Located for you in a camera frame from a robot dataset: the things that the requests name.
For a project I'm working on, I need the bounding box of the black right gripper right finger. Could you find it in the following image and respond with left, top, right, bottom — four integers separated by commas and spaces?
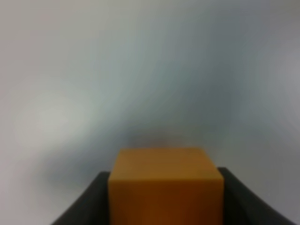
218, 167, 294, 225

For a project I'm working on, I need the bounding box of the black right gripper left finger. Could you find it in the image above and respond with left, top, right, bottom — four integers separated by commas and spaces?
53, 172, 110, 225

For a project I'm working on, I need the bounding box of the orange cube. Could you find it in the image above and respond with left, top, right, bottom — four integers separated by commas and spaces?
108, 148, 224, 225

